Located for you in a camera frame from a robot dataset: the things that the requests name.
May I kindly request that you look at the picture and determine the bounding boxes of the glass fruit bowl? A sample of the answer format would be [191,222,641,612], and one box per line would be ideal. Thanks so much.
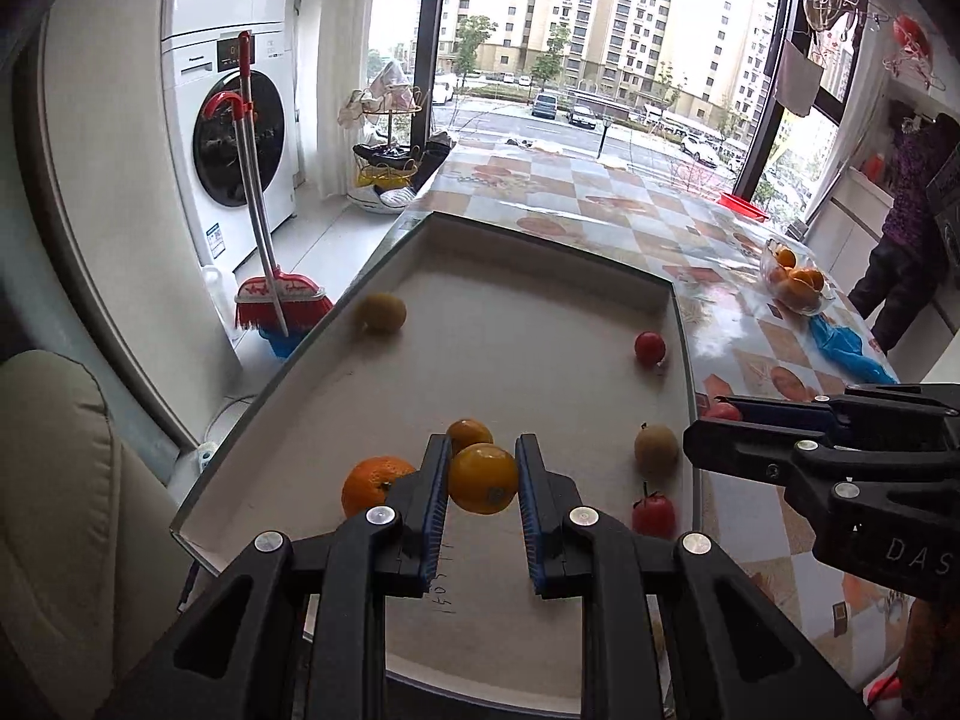
[760,237,836,319]

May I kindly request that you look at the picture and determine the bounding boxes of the grey cardboard tray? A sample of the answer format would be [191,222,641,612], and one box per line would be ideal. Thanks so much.
[172,213,700,717]

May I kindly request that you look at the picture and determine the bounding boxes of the white washing machine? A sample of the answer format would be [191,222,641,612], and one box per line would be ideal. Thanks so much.
[161,23,296,273]

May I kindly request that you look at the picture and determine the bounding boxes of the brown longan fruit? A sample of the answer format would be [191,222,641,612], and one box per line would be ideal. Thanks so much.
[356,293,407,335]
[635,422,680,479]

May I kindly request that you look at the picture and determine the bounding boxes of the red basin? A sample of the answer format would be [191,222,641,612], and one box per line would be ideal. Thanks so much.
[718,192,768,223]

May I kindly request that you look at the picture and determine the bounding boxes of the red handled broom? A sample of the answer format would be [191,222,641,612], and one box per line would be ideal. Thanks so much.
[202,31,334,341]

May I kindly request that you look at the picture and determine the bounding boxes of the small red tomato far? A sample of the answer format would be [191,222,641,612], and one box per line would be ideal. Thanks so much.
[704,400,742,421]

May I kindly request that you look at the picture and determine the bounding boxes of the person in dark clothes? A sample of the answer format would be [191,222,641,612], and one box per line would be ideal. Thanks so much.
[848,112,958,355]

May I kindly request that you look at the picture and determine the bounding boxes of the white cabinet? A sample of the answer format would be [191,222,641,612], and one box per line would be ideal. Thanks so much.
[805,167,958,382]

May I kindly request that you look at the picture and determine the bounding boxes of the blue rubber gloves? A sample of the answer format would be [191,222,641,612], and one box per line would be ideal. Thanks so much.
[807,314,895,385]

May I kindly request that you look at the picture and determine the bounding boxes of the large orange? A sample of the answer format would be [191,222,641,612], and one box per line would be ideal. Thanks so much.
[340,455,416,518]

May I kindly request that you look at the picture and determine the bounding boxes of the oranges in bowl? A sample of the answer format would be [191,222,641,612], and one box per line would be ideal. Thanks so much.
[768,244,827,313]

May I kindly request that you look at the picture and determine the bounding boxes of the shoe rack with shoes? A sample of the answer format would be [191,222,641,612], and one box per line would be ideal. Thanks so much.
[337,59,454,216]

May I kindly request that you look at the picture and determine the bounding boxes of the red cherry tomato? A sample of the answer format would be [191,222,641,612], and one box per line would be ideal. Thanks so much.
[633,330,667,369]

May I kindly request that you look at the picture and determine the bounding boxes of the beige chair cushion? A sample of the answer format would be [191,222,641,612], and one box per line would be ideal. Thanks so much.
[2,349,190,718]

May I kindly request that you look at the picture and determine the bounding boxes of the small yellow orange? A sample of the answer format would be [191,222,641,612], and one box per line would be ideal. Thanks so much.
[446,418,493,455]
[448,444,519,515]

